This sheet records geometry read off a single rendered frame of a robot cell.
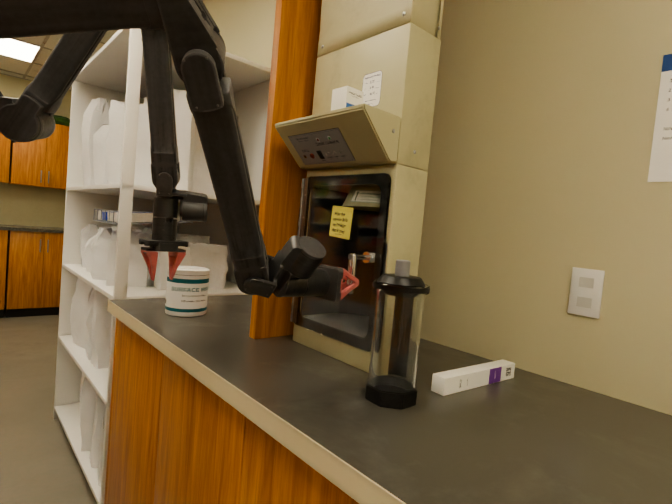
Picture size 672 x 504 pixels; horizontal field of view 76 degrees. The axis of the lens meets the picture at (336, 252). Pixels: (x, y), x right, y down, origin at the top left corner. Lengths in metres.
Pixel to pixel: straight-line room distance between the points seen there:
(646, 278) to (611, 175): 0.25
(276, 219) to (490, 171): 0.62
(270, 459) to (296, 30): 1.05
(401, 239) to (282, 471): 0.52
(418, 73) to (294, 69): 0.38
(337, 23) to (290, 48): 0.14
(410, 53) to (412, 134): 0.17
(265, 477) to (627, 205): 0.97
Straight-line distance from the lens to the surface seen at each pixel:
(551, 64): 1.33
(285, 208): 1.20
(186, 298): 1.43
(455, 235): 1.36
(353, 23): 1.18
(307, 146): 1.08
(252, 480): 0.94
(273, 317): 1.23
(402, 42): 1.04
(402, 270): 0.81
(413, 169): 1.00
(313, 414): 0.78
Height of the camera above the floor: 1.26
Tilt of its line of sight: 3 degrees down
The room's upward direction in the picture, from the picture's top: 5 degrees clockwise
